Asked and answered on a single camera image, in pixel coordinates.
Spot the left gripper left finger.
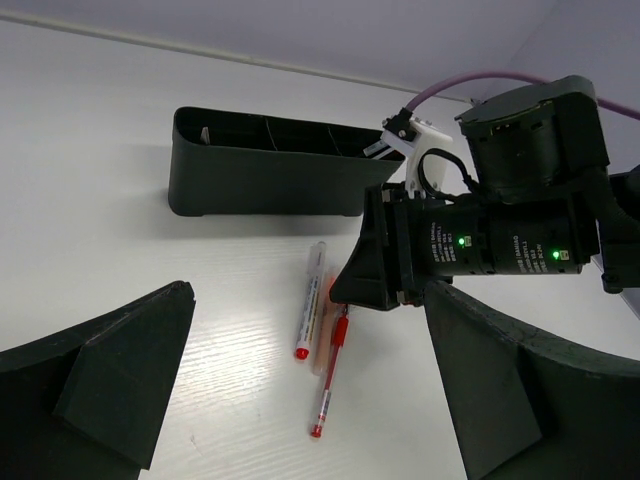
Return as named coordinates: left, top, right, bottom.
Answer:
left=1, top=281, right=196, bottom=479

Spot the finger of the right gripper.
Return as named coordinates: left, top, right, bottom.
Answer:
left=330, top=185, right=405, bottom=310

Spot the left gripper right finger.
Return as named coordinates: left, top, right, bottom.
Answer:
left=425, top=282, right=639, bottom=479

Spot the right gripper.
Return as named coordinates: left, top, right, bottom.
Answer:
left=382, top=75, right=609, bottom=306

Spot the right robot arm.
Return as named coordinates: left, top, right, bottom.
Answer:
left=330, top=75, right=639, bottom=311

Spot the red gel pen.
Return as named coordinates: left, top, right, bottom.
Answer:
left=310, top=305, right=349, bottom=439

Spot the white marker red cap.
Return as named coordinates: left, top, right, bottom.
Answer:
left=294, top=241, right=326, bottom=361

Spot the black desk organizer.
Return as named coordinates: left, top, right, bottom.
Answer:
left=168, top=106, right=404, bottom=217

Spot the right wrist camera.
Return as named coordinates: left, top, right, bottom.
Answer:
left=362, top=108, right=454, bottom=198

